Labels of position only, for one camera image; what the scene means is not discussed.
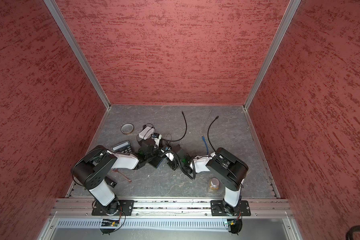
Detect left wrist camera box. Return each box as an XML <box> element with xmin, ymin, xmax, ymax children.
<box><xmin>152</xmin><ymin>133</ymin><xmax>162</xmax><ymax>148</ymax></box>

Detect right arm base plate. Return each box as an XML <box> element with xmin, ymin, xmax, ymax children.
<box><xmin>210</xmin><ymin>200</ymin><xmax>251</xmax><ymax>217</ymax></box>

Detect metal frame post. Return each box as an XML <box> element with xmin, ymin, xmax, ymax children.
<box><xmin>244</xmin><ymin>0</ymin><xmax>301</xmax><ymax>111</ymax></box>
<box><xmin>44</xmin><ymin>0</ymin><xmax>112</xmax><ymax>110</ymax></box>

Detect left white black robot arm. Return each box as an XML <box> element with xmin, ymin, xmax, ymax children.
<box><xmin>71</xmin><ymin>139</ymin><xmax>168</xmax><ymax>216</ymax></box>

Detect white slotted cable duct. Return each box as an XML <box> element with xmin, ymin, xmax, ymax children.
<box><xmin>56</xmin><ymin>218</ymin><xmax>228</xmax><ymax>231</ymax></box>

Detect black ribbed network switch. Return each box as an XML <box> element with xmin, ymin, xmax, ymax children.
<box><xmin>149</xmin><ymin>156</ymin><xmax>165</xmax><ymax>169</ymax></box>

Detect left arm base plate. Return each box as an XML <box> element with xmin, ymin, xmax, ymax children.
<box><xmin>92</xmin><ymin>199</ymin><xmax>135</xmax><ymax>217</ymax></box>

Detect black cable bottom right corner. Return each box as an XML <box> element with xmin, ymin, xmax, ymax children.
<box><xmin>345</xmin><ymin>224</ymin><xmax>360</xmax><ymax>240</ymax></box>

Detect black power adapter with cable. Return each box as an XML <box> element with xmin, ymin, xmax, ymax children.
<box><xmin>136</xmin><ymin>111</ymin><xmax>188</xmax><ymax>151</ymax></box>

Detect left metal frame post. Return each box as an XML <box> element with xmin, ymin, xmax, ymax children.
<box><xmin>44</xmin><ymin>0</ymin><xmax>112</xmax><ymax>110</ymax></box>

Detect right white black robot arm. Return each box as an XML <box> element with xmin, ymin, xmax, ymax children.
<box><xmin>160</xmin><ymin>146</ymin><xmax>249</xmax><ymax>217</ymax></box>

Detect brown tape roll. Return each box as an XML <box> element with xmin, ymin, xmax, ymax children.
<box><xmin>121</xmin><ymin>123</ymin><xmax>135</xmax><ymax>135</ymax></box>

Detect aluminium front rail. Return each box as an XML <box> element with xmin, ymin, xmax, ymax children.
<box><xmin>49</xmin><ymin>197</ymin><xmax>294</xmax><ymax>219</ymax></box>

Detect white network switch box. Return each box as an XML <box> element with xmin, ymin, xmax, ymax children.
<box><xmin>138</xmin><ymin>126</ymin><xmax>155</xmax><ymax>140</ymax></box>

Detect amber glass jar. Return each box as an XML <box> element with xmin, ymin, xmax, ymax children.
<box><xmin>207</xmin><ymin>178</ymin><xmax>220</xmax><ymax>193</ymax></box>

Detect black desk calculator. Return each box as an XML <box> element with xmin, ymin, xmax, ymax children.
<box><xmin>111</xmin><ymin>141</ymin><xmax>133</xmax><ymax>154</ymax></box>

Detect right metal frame post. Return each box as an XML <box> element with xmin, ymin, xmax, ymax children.
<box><xmin>244</xmin><ymin>0</ymin><xmax>301</xmax><ymax>111</ymax></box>

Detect blue ethernet cable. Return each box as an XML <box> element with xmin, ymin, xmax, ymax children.
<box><xmin>201</xmin><ymin>135</ymin><xmax>210</xmax><ymax>155</ymax></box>

